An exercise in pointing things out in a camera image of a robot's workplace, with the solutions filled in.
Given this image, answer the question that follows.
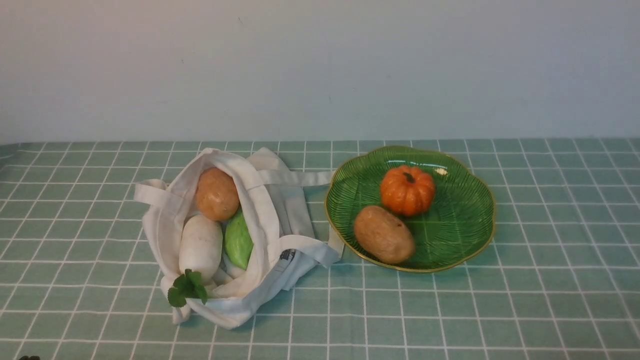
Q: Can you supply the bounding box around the small orange pumpkin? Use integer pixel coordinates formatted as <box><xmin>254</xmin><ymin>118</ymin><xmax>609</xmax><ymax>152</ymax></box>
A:
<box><xmin>379</xmin><ymin>165</ymin><xmax>436</xmax><ymax>218</ymax></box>

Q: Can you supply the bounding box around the white cloth tote bag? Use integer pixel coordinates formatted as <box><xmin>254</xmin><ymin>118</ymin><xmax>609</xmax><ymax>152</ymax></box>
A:
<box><xmin>134</xmin><ymin>147</ymin><xmax>344</xmax><ymax>330</ymax></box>

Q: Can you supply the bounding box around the brown potato on plate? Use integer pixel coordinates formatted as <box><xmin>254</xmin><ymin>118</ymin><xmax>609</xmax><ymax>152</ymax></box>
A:
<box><xmin>353</xmin><ymin>205</ymin><xmax>417</xmax><ymax>265</ymax></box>

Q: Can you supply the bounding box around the white radish with green leaves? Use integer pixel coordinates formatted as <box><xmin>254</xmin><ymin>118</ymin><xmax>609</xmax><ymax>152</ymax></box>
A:
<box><xmin>167</xmin><ymin>214</ymin><xmax>223</xmax><ymax>308</ymax></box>

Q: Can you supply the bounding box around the light green gourd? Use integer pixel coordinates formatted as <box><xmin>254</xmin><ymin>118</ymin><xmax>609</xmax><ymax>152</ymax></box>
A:
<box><xmin>224</xmin><ymin>208</ymin><xmax>254</xmax><ymax>271</ymax></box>

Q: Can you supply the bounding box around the brown potato in bag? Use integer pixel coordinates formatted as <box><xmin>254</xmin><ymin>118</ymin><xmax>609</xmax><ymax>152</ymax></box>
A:
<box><xmin>194</xmin><ymin>167</ymin><xmax>240</xmax><ymax>222</ymax></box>

